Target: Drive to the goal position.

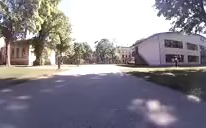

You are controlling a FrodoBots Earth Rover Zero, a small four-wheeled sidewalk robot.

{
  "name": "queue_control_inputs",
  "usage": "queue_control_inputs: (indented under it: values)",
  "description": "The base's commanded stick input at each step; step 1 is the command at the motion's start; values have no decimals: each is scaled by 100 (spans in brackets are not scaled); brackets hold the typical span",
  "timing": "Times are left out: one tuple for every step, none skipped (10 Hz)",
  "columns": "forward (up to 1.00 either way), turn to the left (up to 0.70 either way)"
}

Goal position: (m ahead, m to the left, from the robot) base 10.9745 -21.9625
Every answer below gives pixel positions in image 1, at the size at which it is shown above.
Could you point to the row of distant trees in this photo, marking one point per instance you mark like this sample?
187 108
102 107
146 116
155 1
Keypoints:
104 51

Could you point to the pale distant building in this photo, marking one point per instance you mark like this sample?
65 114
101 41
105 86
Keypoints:
124 53

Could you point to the grey asphalt road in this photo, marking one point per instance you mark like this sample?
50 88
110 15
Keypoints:
91 100

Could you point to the small tree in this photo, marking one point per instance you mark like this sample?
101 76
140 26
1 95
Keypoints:
59 56

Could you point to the white building with dark windows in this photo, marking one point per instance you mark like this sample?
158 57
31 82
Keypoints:
151 50

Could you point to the ivy-covered tree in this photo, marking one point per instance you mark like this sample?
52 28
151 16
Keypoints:
39 50

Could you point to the person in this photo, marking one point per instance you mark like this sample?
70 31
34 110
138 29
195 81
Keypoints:
176 61

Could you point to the shaded grass lawn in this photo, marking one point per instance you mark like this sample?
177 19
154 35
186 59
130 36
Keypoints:
177 81

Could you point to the sunlit grass lawn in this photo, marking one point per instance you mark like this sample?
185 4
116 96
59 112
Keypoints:
21 72

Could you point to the beige building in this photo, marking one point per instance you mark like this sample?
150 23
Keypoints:
21 53

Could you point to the large tree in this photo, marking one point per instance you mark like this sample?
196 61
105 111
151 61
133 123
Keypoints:
7 50

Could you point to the tree with overhanging branches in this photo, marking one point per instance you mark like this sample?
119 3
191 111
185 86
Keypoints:
191 13

